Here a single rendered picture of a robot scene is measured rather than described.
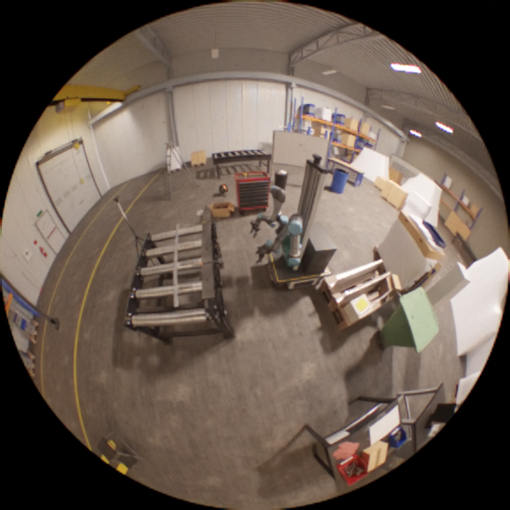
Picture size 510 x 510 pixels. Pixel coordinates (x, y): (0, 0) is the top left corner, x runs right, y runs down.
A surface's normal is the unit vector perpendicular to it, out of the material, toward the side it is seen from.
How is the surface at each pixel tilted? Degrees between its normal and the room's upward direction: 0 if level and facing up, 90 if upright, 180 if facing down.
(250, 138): 90
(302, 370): 0
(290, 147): 90
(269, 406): 0
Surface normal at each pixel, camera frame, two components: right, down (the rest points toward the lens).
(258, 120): 0.22, 0.73
